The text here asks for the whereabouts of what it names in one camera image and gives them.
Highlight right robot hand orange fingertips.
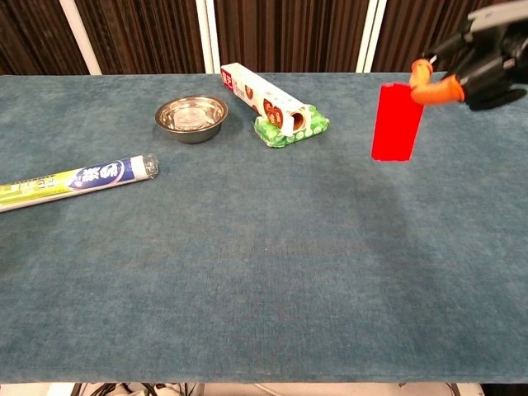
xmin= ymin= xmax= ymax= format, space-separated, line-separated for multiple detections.
xmin=409 ymin=0 xmax=528 ymax=111

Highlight green wet wipes pack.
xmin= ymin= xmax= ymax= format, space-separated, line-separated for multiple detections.
xmin=253 ymin=105 xmax=331 ymax=149

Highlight white cling film box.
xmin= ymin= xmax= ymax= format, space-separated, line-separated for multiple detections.
xmin=220 ymin=62 xmax=312 ymax=137

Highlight blue-green table cloth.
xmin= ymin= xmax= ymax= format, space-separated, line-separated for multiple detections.
xmin=0 ymin=72 xmax=528 ymax=384

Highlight stainless steel bowl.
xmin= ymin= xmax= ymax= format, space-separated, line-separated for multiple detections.
xmin=154 ymin=95 xmax=229 ymax=144

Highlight white screen frame post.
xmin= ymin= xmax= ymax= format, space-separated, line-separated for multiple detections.
xmin=59 ymin=0 xmax=103 ymax=76
xmin=356 ymin=0 xmax=388 ymax=74
xmin=195 ymin=0 xmax=223 ymax=74

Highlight black cables under table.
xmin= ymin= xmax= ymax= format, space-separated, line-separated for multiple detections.
xmin=70 ymin=382 xmax=199 ymax=396

